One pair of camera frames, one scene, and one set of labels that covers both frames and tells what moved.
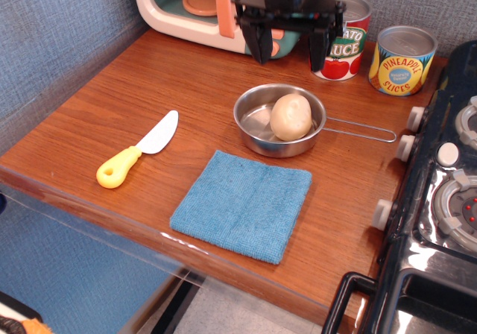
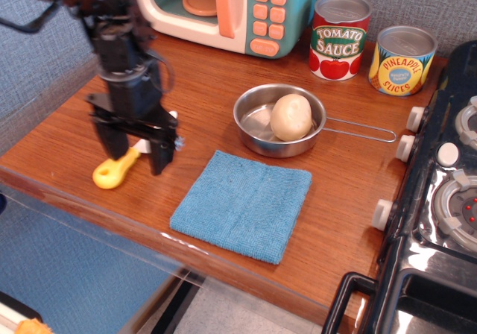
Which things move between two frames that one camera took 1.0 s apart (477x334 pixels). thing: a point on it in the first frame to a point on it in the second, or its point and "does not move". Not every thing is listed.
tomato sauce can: x=345 y=59 does not move
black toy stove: x=425 y=281 does not move
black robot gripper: x=286 y=3 to x=134 y=98
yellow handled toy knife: x=114 y=173 does not move
